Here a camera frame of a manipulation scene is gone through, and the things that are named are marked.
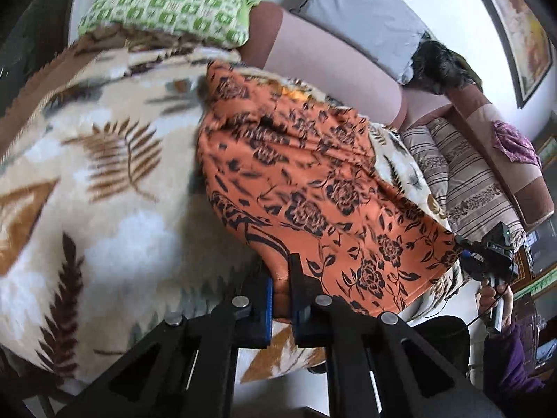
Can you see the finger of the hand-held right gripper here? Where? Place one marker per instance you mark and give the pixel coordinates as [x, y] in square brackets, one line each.
[471, 254]

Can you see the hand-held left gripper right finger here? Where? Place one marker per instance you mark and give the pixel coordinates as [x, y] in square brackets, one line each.
[300, 309]

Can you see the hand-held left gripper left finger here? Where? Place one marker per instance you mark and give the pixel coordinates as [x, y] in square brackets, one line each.
[261, 309]

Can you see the orange floral blouse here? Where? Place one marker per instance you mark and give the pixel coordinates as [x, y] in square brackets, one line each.
[304, 170]

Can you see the person's right forearm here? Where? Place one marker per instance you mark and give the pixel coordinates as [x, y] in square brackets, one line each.
[515, 365]

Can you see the person's right hand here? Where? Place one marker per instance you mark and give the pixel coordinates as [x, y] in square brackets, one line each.
[484, 300]

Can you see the striped beige cushion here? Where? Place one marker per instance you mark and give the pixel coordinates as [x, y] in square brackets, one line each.
[474, 187]
[428, 161]

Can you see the black chair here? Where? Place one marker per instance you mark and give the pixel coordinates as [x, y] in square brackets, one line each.
[444, 344]

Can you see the purple cloth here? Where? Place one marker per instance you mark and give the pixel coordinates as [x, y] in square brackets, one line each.
[515, 143]

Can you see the olive brown cloth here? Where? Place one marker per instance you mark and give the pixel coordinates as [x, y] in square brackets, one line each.
[472, 74]

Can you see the black furry cloth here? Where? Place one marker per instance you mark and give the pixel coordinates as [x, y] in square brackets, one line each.
[437, 65]

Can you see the cream leaf-print blanket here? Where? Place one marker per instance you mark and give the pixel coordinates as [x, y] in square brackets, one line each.
[108, 191]

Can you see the pink and brown sofa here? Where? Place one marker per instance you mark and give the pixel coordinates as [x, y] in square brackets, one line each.
[330, 65]

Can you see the grey pillow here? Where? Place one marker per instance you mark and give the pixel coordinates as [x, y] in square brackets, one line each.
[361, 13]

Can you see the green checked pillow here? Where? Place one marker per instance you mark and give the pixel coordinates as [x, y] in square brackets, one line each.
[174, 4]

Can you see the framed wall painting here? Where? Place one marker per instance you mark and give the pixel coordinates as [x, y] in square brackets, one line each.
[518, 21]

